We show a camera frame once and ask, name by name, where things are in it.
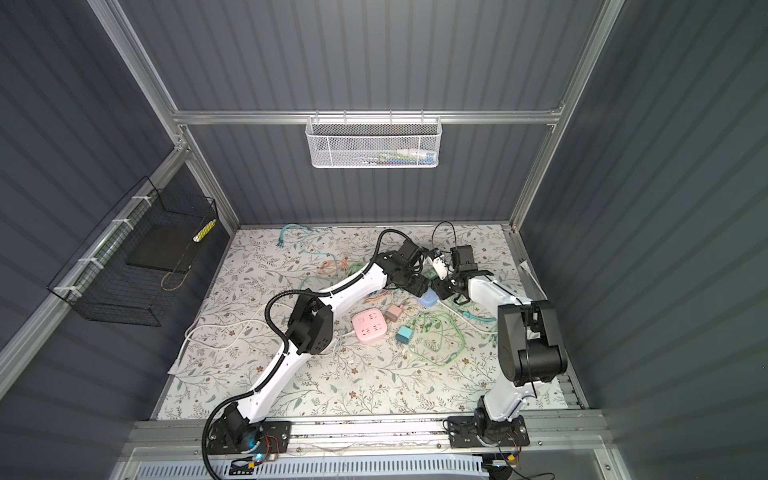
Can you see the black wire basket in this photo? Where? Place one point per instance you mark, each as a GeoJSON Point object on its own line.
{"type": "Point", "coordinates": [132, 271]}

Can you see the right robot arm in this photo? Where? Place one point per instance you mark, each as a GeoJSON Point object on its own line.
{"type": "Point", "coordinates": [528, 337]}

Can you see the blue power strip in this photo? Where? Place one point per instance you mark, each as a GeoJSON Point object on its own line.
{"type": "Point", "coordinates": [428, 299]}

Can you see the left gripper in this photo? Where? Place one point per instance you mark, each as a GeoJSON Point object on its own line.
{"type": "Point", "coordinates": [420, 285]}

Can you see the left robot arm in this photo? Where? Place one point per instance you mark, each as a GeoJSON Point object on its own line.
{"type": "Point", "coordinates": [310, 326]}

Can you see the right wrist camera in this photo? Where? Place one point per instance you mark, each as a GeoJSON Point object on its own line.
{"type": "Point", "coordinates": [439, 264]}

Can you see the teal USB charger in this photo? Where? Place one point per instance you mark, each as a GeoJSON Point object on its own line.
{"type": "Point", "coordinates": [404, 335]}

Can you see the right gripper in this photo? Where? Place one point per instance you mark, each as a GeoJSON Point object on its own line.
{"type": "Point", "coordinates": [443, 293]}

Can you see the white power adapter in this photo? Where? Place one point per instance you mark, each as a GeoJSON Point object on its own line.
{"type": "Point", "coordinates": [215, 338]}

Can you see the white wire basket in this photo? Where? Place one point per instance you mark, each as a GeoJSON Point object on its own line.
{"type": "Point", "coordinates": [391, 143]}

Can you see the pink power strip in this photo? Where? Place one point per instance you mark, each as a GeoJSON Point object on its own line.
{"type": "Point", "coordinates": [370, 326]}

